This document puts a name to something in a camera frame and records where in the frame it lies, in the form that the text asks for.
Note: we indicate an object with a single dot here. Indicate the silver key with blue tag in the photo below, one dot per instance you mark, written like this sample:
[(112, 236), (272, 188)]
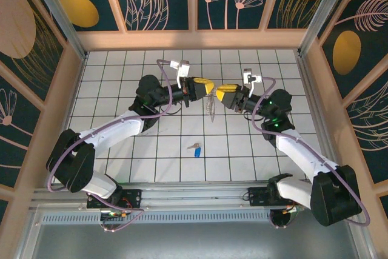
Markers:
[(198, 152)]

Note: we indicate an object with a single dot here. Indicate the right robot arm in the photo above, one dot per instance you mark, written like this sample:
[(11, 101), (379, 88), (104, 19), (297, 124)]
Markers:
[(303, 156)]

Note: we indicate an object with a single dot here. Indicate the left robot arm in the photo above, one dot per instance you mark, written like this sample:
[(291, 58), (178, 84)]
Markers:
[(115, 131)]

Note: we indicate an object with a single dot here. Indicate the grey metal panel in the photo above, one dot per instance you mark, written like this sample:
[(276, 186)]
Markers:
[(197, 240)]

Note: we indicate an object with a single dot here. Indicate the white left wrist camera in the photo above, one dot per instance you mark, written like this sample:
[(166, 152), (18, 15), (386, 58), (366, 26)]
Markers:
[(182, 69)]

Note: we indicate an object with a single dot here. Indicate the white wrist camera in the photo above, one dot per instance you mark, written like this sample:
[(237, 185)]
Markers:
[(251, 77), (182, 69)]

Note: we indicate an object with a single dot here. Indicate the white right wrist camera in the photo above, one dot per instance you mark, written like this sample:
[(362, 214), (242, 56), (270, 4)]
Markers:
[(251, 77)]

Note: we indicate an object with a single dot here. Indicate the aluminium side rail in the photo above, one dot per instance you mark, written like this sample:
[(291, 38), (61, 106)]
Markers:
[(309, 89)]

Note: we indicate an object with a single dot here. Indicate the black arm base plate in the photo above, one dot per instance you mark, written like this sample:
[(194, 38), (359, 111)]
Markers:
[(133, 196), (257, 196)]

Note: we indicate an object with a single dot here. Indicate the aluminium mounting rail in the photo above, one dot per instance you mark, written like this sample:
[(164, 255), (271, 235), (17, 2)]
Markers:
[(197, 195)]

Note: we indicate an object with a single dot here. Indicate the aluminium frame post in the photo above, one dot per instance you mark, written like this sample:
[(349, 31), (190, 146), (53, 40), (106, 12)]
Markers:
[(323, 13), (58, 13)]

